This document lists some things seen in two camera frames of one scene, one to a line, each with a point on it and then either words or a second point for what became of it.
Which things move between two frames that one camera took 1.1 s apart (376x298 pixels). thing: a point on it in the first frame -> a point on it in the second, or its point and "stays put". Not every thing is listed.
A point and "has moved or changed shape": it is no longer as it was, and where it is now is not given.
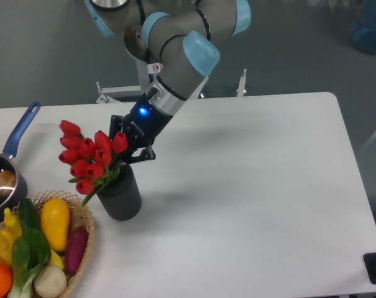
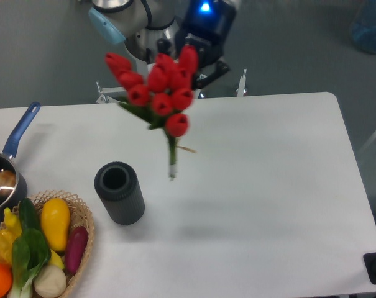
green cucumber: (28, 215) stays put
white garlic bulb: (50, 282) stays put
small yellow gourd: (12, 223) stays put
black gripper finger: (115, 125) -> (163, 46)
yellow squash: (55, 219) stays put
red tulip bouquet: (94, 162) has moved or changed shape
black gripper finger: (147, 154) -> (219, 69)
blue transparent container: (368, 30) stays put
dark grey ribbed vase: (120, 198) stays put
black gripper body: (145, 122) -> (206, 25)
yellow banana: (56, 260) stays put
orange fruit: (0, 280) stays put
